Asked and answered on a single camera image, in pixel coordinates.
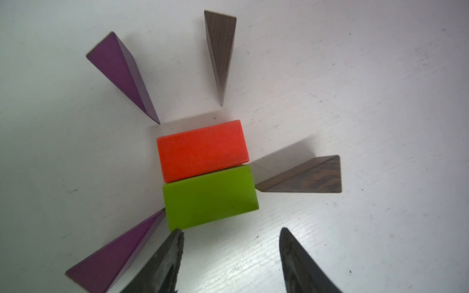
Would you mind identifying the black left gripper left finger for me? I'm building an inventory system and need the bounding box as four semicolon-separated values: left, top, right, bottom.
122;229;184;293

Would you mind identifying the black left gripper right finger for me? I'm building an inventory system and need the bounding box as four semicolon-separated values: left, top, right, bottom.
279;227;341;293

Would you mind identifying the purple triangle block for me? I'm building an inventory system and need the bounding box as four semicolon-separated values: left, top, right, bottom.
86;32;161;124
65;208;166;293

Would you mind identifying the green rectangular block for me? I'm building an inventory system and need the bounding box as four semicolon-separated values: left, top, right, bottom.
162;165;259;231

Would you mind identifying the brown triangle block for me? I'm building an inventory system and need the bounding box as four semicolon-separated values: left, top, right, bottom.
204;10;237;106
255;155;342;194

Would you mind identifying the red rectangular block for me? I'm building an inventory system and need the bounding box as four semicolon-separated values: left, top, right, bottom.
157;120;249;183

